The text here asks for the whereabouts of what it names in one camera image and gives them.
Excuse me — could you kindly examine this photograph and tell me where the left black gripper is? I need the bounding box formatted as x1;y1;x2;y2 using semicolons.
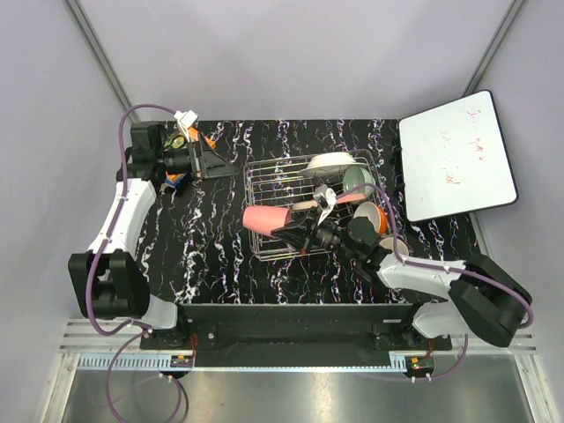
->
156;132;239;182

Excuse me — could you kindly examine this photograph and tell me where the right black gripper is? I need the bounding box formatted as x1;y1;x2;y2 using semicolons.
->
272;205;361;261

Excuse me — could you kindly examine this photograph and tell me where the pink beige plate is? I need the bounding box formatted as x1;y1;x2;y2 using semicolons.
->
292;193;367;212

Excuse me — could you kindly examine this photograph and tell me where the pink plastic cup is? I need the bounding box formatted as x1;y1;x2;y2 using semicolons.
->
242;205;291;236

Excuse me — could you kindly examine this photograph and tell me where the wire dish rack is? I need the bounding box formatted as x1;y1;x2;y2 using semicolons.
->
243;149;385;262

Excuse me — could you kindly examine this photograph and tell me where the white scalloped plate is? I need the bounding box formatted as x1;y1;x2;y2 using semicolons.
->
298;152;356;177

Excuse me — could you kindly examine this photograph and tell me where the white orange bowl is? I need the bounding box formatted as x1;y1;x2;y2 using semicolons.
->
353;201;388;235

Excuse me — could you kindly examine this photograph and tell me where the orange mug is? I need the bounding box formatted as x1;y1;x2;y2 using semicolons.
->
379;236;409;266

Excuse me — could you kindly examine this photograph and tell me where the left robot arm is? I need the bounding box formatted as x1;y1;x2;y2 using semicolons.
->
68;121;237;349

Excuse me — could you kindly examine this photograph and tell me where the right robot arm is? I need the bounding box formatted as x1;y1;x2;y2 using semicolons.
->
271;210;532;350

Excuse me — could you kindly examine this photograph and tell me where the orange book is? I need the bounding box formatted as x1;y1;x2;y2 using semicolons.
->
160;127;216;192

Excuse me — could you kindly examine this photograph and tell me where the white board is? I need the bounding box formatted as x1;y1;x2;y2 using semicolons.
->
398;90;519;222

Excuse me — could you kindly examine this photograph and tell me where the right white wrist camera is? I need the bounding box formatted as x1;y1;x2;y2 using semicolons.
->
314;184;337;226

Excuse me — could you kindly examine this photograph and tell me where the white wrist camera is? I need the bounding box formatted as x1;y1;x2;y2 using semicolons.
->
314;184;337;226
174;110;199;143

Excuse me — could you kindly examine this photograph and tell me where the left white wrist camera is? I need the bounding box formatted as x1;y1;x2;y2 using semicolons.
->
174;110;199;143

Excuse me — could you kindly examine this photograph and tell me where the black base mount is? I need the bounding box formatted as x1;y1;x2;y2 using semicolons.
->
147;304;449;350

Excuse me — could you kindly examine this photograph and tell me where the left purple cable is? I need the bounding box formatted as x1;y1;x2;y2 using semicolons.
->
85;103;190;422

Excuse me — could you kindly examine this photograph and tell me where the aluminium rail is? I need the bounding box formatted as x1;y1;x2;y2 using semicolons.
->
59;319;537;373

